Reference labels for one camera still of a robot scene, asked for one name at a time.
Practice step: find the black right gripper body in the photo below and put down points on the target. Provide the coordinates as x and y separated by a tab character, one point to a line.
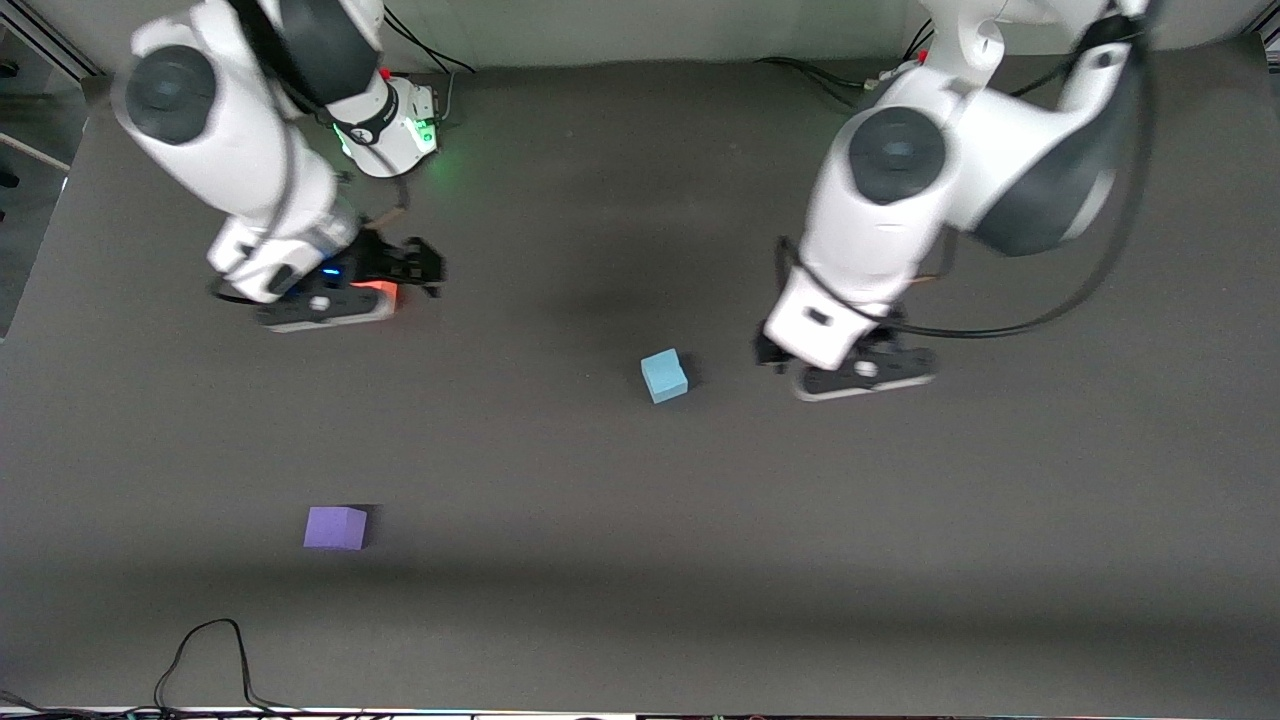
386	262

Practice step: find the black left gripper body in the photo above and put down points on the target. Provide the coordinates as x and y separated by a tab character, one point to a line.
884	341

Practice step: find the light blue foam block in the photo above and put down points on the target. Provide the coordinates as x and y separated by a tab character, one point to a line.
664	378

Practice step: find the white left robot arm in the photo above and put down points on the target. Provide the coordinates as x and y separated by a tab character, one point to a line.
900	200

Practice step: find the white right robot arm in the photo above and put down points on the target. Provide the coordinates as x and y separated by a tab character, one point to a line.
230	150

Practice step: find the orange foam block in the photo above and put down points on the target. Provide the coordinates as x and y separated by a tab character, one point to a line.
378	289

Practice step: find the purple foam block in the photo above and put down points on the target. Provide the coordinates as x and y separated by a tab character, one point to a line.
335	528

